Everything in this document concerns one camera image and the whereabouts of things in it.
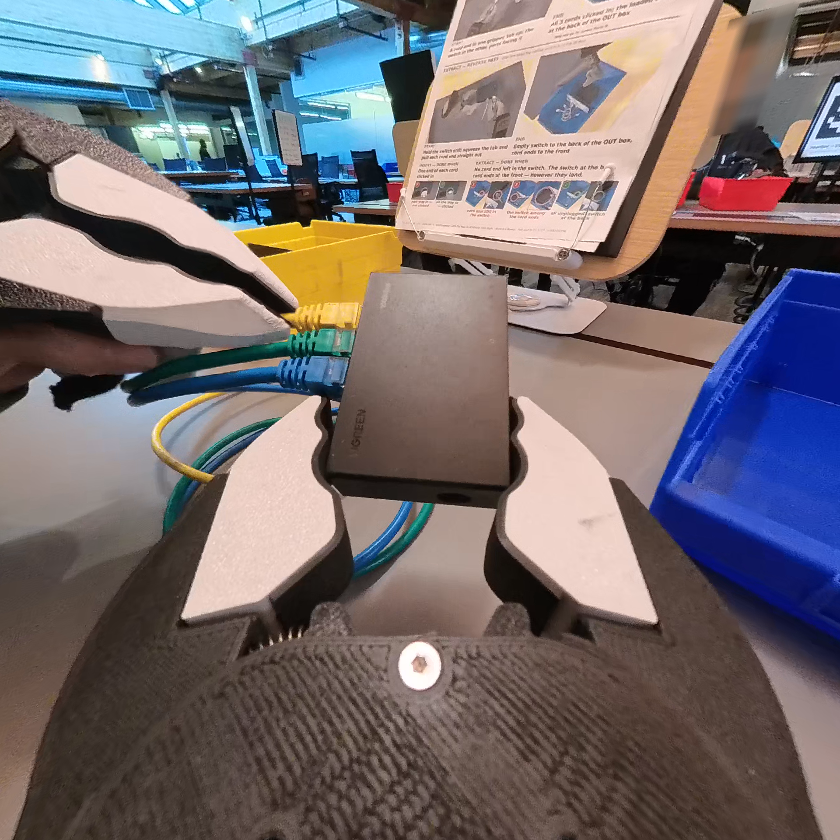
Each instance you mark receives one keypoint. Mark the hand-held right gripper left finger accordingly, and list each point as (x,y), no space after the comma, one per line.
(262,525)

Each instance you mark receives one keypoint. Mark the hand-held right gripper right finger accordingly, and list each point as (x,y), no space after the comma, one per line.
(577,525)

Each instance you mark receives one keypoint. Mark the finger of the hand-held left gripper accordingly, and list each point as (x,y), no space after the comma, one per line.
(131,295)
(144,197)

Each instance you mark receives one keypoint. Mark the blue plastic bin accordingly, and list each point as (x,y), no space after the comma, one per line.
(754,426)

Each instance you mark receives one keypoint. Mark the black network switch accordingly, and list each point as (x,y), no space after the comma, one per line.
(426,380)

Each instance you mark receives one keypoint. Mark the person's left hand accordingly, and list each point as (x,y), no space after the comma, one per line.
(59,354)

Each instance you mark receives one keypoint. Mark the white sign board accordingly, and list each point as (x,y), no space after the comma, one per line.
(287,136)

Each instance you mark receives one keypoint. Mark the black office chair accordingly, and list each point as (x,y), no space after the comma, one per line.
(304,177)
(369,174)

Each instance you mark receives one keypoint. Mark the yellow plastic bin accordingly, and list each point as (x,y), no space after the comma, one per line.
(341,262)

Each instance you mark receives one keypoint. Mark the white stand base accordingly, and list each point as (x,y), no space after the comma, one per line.
(564,315)

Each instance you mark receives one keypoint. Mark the red plastic bin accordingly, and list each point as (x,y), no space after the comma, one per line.
(394,192)
(745,193)

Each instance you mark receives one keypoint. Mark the black panel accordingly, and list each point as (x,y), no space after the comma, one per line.
(410,85)

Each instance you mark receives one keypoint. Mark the long work table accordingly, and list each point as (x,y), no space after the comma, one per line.
(754,220)

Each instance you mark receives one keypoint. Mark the printed instruction sheet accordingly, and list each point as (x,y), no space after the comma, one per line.
(525,164)

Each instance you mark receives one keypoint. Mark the instruction sheet on stand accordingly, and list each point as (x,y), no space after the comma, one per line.
(699,131)

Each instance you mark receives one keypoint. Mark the computer monitor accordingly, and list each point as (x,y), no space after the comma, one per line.
(820,124)

